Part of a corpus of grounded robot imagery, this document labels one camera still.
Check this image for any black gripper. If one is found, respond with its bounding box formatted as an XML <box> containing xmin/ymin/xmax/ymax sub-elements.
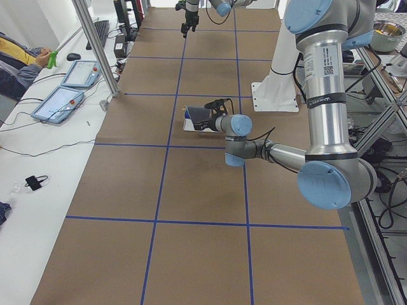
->
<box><xmin>181</xmin><ymin>11</ymin><xmax>199</xmax><ymax>34</ymax></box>
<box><xmin>193</xmin><ymin>117</ymin><xmax>217</xmax><ymax>131</ymax></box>

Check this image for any small black device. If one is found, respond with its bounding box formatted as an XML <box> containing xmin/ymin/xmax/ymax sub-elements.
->
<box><xmin>25</xmin><ymin>175</ymin><xmax>49</xmax><ymax>191</ymax></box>

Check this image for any grey towel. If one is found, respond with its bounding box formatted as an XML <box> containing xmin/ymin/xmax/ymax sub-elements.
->
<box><xmin>184</xmin><ymin>106</ymin><xmax>210</xmax><ymax>119</ymax></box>

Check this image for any far blue teach pendant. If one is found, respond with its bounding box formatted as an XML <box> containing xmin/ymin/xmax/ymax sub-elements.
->
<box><xmin>61</xmin><ymin>60</ymin><xmax>100</xmax><ymax>89</ymax></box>

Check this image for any white towel rack base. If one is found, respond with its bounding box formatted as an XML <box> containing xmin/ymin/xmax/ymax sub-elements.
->
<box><xmin>183</xmin><ymin>118</ymin><xmax>216</xmax><ymax>133</ymax></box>

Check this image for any steel bowl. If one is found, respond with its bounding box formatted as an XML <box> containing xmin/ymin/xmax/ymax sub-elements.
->
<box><xmin>370</xmin><ymin>20</ymin><xmax>406</xmax><ymax>53</ymax></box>

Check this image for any black keyboard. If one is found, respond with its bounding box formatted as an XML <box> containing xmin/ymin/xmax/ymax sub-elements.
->
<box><xmin>93</xmin><ymin>20</ymin><xmax>109</xmax><ymax>48</ymax></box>

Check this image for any black power adapter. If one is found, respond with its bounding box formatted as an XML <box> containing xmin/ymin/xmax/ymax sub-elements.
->
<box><xmin>114</xmin><ymin>34</ymin><xmax>128</xmax><ymax>58</ymax></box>

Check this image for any person's hand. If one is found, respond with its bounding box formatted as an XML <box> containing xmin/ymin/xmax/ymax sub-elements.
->
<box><xmin>34</xmin><ymin>48</ymin><xmax>52</xmax><ymax>67</ymax></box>

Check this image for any blue teach pendant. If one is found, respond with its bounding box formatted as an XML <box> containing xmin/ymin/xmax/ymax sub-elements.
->
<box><xmin>31</xmin><ymin>86</ymin><xmax>84</xmax><ymax>124</ymax></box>
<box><xmin>61</xmin><ymin>60</ymin><xmax>100</xmax><ymax>89</ymax></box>

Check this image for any person forearm grey sleeve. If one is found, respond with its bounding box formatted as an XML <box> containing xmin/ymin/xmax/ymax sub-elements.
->
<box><xmin>1</xmin><ymin>62</ymin><xmax>42</xmax><ymax>100</ymax></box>

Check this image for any black computer mouse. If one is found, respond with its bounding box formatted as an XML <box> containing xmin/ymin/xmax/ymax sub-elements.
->
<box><xmin>66</xmin><ymin>53</ymin><xmax>81</xmax><ymax>61</ymax></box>

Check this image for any aluminium frame post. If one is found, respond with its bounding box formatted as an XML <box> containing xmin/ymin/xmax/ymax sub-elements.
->
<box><xmin>72</xmin><ymin>0</ymin><xmax>119</xmax><ymax>97</ymax></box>

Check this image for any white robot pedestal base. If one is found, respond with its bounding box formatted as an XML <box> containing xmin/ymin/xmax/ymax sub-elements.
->
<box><xmin>251</xmin><ymin>22</ymin><xmax>299</xmax><ymax>112</ymax></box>

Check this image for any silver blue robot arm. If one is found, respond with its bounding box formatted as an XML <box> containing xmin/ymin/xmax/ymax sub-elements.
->
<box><xmin>175</xmin><ymin>0</ymin><xmax>252</xmax><ymax>38</ymax></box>
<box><xmin>184</xmin><ymin>1</ymin><xmax>377</xmax><ymax>210</ymax></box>

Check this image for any near blue teach pendant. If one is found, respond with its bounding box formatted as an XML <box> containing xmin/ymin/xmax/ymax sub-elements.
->
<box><xmin>31</xmin><ymin>86</ymin><xmax>84</xmax><ymax>124</ymax></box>

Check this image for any green plastic clamp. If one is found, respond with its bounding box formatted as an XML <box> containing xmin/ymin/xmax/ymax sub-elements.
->
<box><xmin>46</xmin><ymin>51</ymin><xmax>58</xmax><ymax>69</ymax></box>

